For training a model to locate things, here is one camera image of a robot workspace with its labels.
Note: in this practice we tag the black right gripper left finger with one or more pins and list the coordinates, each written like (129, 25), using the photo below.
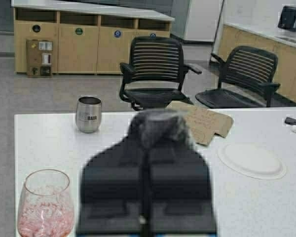
(115, 187)

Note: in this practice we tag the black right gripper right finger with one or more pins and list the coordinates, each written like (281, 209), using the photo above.
(180, 191)

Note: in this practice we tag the wine glass with red residue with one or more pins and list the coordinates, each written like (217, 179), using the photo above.
(46, 206)

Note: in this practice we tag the grey black floral cloth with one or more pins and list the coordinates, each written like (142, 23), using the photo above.
(151, 127)

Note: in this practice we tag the brown cardboard piece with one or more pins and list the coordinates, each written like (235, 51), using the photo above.
(205, 124)

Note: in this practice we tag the white paper plate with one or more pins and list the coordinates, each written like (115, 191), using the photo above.
(252, 160)

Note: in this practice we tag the stainless steel tumbler cup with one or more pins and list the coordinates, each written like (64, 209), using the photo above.
(88, 115)

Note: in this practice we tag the black mesh chair left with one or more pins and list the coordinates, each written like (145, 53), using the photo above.
(155, 59)

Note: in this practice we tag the black mesh chair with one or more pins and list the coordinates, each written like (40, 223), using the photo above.
(246, 67)
(155, 59)

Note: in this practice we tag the black remote on table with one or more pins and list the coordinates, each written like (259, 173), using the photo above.
(290, 121)

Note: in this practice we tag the black mesh chair right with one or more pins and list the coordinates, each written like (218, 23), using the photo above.
(246, 67)

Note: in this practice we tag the cardboard box with labels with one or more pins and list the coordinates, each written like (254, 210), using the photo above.
(39, 58)

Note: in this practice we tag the wood recycling bin cabinet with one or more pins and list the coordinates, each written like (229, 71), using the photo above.
(87, 38)

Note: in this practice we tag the black wall soap dispenser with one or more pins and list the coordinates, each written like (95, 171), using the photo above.
(287, 19)

